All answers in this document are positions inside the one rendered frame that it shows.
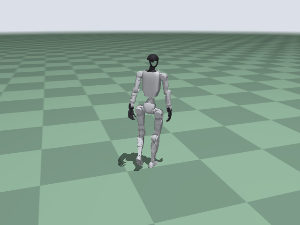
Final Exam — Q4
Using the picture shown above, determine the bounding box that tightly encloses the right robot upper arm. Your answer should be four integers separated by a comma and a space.
159, 73, 169, 95

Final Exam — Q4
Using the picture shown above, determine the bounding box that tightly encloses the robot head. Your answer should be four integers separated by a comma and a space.
147, 54, 159, 72

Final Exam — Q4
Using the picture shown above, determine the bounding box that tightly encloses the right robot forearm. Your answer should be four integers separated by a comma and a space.
165, 90, 172, 110

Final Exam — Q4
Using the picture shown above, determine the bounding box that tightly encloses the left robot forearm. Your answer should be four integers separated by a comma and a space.
129, 88, 137, 107

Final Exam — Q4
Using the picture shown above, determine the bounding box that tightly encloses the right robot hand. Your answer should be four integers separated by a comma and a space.
167, 107, 172, 121

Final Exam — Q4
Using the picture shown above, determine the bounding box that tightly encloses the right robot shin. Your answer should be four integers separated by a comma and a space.
150, 135, 159, 163

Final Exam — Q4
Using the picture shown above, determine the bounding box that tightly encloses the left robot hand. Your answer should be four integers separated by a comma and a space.
128, 104, 136, 120

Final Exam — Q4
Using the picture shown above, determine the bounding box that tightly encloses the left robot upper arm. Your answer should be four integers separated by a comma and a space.
133, 71, 143, 93

